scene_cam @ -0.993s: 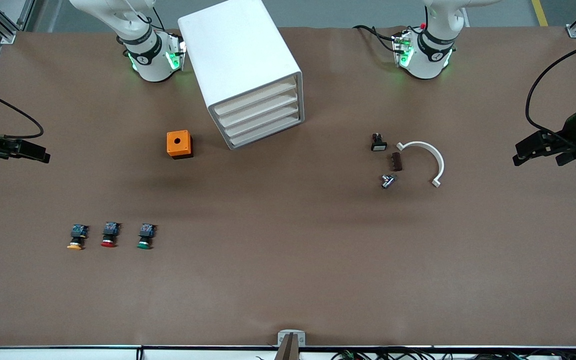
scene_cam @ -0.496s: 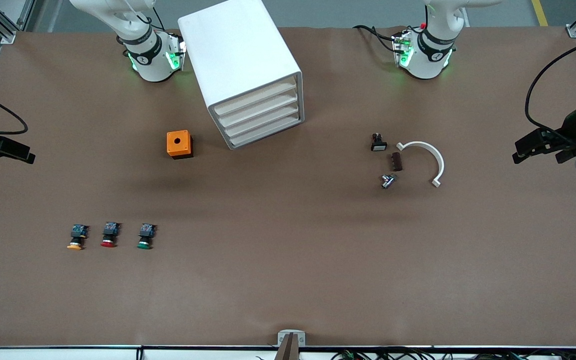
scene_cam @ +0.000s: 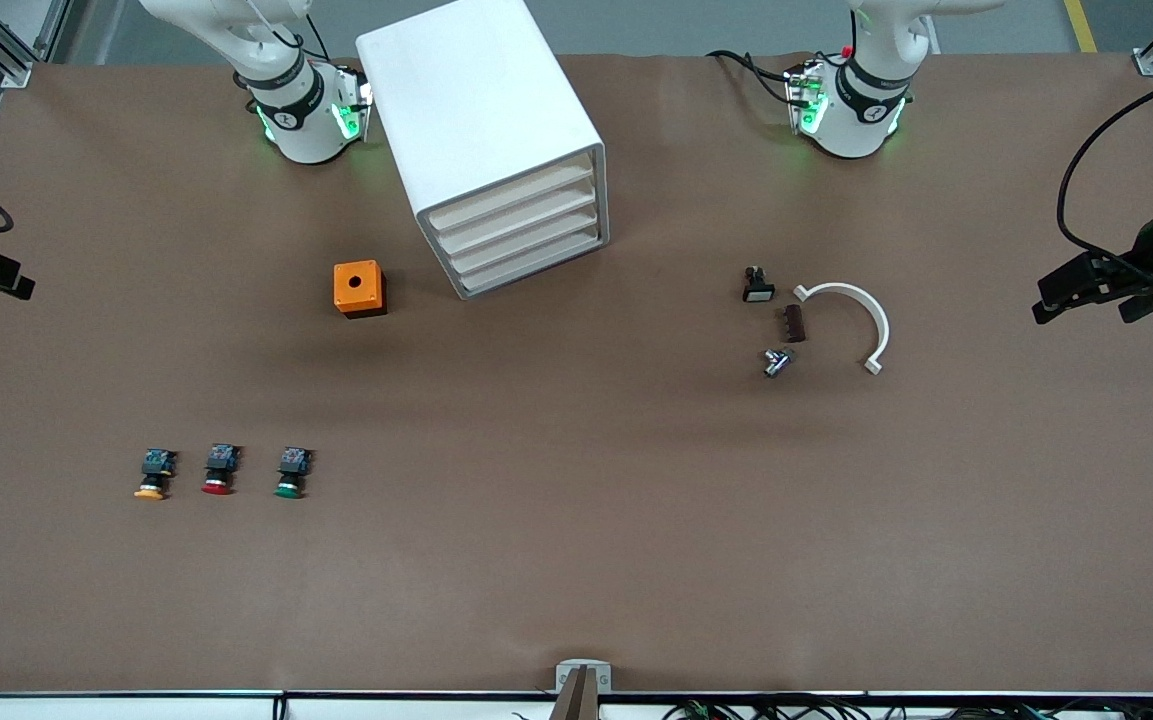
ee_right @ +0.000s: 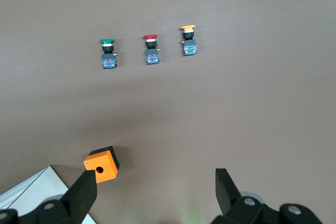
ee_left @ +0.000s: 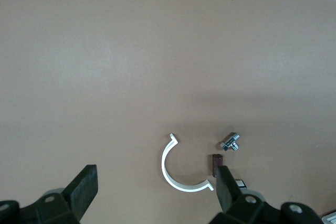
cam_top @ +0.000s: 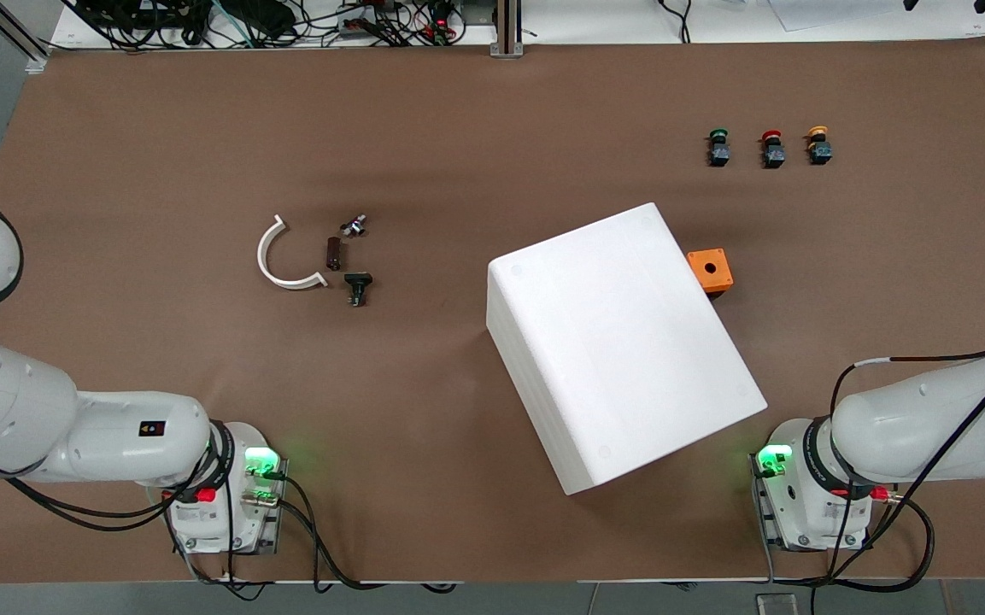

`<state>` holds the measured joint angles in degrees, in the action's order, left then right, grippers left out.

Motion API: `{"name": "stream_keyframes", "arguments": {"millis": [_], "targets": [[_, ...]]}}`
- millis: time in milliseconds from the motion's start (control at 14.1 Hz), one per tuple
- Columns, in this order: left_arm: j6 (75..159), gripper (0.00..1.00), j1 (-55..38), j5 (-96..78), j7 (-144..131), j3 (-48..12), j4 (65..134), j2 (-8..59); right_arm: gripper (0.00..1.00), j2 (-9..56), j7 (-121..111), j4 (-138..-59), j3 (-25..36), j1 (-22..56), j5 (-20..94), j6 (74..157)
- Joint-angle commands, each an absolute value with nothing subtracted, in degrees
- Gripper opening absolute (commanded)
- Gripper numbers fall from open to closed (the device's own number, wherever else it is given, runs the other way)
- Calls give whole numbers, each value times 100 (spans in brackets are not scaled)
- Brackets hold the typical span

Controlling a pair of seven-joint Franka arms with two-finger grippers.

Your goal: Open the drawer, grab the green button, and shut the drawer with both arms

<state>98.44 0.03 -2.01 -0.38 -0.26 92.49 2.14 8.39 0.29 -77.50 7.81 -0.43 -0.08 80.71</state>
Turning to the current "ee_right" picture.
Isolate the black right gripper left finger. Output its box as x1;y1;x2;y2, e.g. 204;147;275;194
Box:
0;169;98;224

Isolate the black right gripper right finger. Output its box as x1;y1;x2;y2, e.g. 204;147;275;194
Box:
215;168;324;224

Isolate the green mushroom push button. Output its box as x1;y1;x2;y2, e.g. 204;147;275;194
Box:
99;38;119;70

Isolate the white drawer cabinet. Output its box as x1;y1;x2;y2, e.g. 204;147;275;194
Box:
0;165;98;224

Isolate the yellow mushroom push button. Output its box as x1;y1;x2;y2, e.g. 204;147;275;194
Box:
180;25;197;57

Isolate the red mushroom push button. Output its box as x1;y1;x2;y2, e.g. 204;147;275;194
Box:
142;34;161;66

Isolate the orange push-button enclosure box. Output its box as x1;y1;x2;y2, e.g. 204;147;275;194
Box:
83;145;121;184

